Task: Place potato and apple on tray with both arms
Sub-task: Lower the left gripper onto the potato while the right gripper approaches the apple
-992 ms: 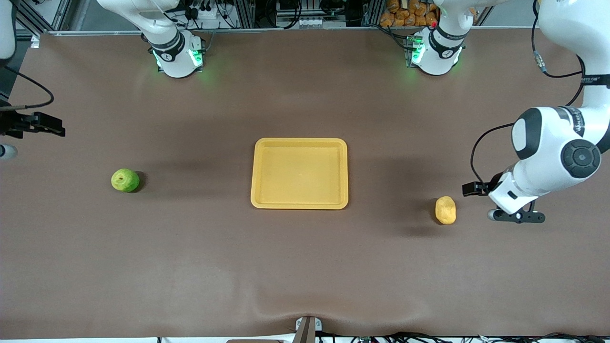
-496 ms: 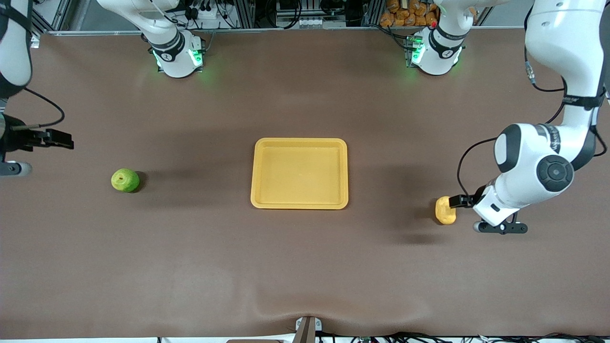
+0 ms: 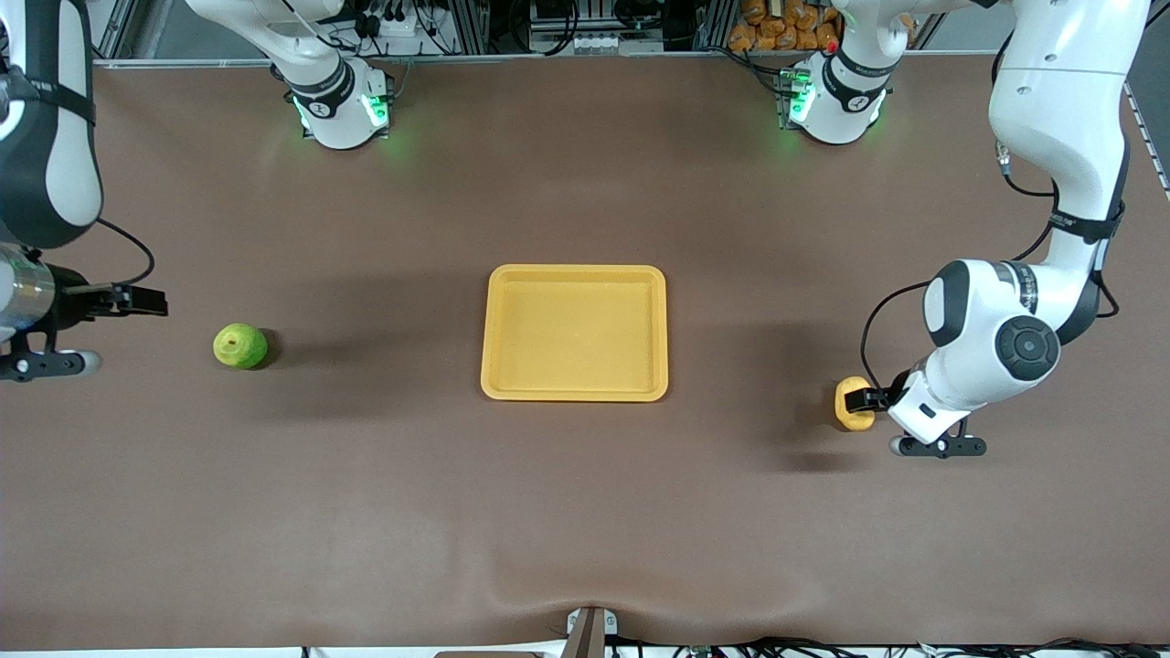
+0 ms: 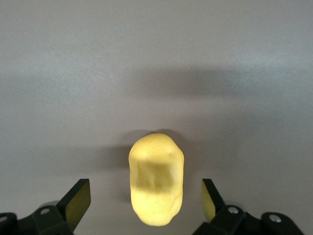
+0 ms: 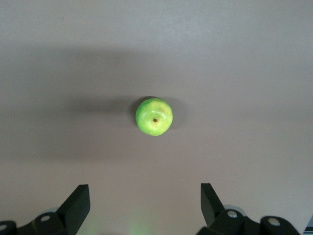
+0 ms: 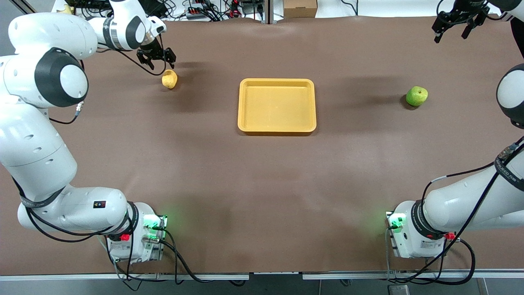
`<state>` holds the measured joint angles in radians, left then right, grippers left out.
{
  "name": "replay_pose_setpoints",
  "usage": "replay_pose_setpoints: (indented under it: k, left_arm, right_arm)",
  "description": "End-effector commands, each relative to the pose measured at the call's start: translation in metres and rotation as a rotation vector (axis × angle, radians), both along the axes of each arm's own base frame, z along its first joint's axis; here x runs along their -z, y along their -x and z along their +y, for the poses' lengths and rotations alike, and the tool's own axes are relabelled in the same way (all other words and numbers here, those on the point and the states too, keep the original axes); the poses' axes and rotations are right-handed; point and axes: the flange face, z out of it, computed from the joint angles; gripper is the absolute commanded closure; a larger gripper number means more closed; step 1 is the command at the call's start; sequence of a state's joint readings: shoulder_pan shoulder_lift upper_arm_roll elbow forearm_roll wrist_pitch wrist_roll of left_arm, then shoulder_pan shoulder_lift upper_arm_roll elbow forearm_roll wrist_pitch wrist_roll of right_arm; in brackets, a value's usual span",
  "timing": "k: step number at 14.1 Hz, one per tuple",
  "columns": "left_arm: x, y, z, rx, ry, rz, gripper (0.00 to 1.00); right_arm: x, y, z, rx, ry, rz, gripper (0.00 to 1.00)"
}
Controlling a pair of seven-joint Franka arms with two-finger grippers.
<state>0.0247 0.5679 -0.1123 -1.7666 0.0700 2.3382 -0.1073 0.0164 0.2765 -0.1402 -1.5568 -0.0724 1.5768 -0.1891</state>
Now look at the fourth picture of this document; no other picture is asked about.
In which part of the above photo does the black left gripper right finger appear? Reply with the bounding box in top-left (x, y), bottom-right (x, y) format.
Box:
top-left (192, 178), bottom-right (305, 235)

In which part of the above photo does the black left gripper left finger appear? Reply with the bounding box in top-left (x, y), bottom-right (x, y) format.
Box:
top-left (0, 179), bottom-right (91, 235)

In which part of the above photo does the yellow potato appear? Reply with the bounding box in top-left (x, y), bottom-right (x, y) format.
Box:
top-left (128, 133), bottom-right (184, 227)

